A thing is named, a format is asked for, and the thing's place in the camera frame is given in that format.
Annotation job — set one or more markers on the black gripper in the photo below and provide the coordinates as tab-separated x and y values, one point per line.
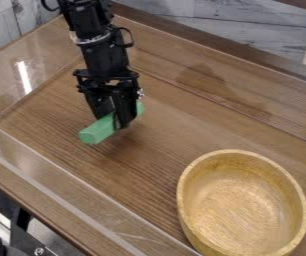
109	78

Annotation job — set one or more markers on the brown wooden bowl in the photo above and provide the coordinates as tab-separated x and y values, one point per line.
241	205

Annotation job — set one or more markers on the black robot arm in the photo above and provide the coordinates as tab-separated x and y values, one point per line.
90	20

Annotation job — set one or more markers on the clear acrylic barrier wall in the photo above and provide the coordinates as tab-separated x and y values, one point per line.
215	96

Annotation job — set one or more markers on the green rectangular block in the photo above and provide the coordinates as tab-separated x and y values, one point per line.
105	128

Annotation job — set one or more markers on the black table leg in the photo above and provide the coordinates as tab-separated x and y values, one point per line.
20	222

